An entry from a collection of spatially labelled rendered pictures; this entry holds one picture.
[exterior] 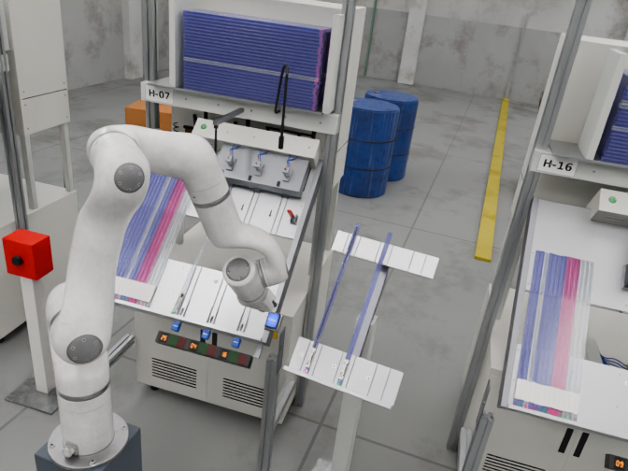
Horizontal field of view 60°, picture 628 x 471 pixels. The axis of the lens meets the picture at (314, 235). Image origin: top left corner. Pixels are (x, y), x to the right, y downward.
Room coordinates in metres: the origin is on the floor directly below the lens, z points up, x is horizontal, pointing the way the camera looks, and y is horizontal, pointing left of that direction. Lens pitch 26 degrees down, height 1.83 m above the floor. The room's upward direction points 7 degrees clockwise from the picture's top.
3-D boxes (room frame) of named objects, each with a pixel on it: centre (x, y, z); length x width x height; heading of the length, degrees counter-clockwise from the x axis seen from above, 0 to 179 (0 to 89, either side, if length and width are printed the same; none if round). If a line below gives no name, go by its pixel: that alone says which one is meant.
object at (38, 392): (1.86, 1.12, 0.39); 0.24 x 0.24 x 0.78; 77
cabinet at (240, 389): (2.15, 0.31, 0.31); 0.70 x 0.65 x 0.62; 77
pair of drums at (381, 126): (5.22, -0.48, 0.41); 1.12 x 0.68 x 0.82; 170
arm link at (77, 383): (1.02, 0.52, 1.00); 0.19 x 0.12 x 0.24; 32
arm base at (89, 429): (1.00, 0.51, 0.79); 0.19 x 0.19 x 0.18
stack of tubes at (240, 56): (2.02, 0.28, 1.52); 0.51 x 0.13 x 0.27; 77
